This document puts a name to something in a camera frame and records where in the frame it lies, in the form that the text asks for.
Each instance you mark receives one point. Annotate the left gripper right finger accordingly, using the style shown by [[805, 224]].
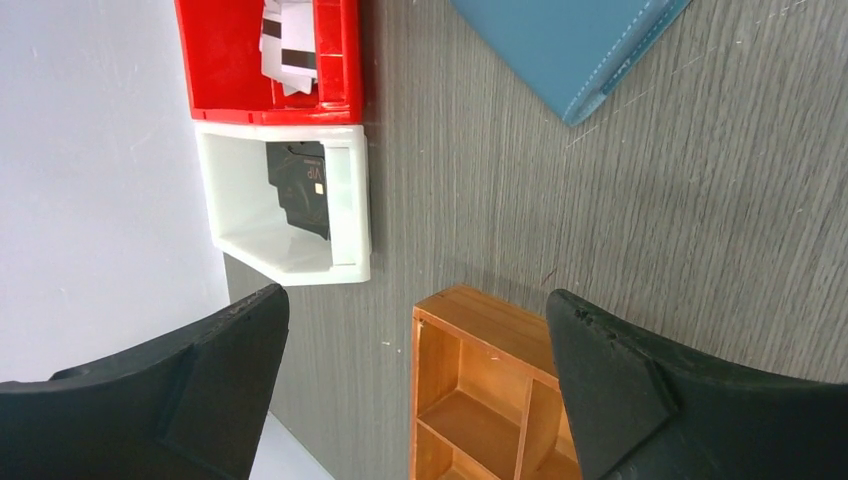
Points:
[[642, 406]]

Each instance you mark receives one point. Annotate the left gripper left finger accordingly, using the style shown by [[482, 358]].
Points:
[[189, 404]]

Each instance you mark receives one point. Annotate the blue card holder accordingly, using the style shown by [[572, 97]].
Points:
[[571, 53]]

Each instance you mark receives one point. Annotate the black cards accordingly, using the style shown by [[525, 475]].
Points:
[[297, 171]]

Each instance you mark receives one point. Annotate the white cards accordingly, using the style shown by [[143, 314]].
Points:
[[287, 45]]

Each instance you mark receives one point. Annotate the wooden compartment tray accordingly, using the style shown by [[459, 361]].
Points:
[[485, 397]]

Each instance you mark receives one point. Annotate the white plastic bin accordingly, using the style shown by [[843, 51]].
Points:
[[247, 222]]

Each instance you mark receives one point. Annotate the red plastic bin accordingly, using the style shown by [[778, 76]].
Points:
[[220, 48]]

